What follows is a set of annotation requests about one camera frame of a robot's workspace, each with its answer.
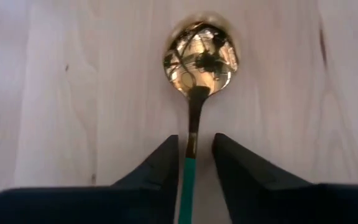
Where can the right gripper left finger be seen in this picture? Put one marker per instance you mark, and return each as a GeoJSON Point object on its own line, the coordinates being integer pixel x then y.
{"type": "Point", "coordinates": [104, 205]}

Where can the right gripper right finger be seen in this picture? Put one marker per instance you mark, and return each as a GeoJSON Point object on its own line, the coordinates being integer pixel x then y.
{"type": "Point", "coordinates": [275, 202]}

